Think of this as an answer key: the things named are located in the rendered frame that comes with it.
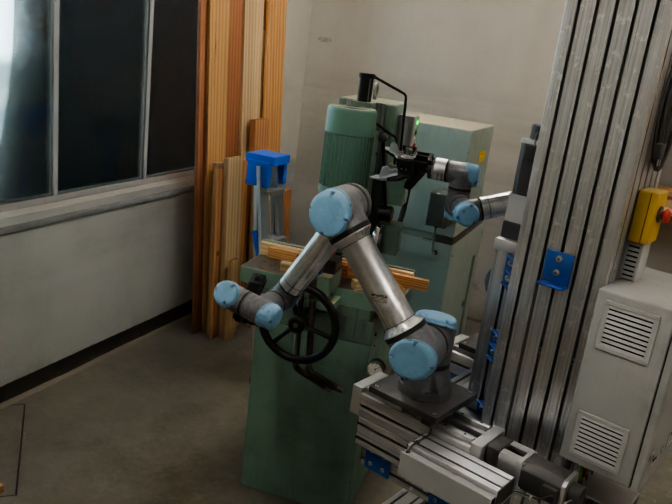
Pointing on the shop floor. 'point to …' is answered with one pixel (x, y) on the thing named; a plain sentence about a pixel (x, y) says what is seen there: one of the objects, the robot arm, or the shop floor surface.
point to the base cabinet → (305, 421)
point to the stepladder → (270, 171)
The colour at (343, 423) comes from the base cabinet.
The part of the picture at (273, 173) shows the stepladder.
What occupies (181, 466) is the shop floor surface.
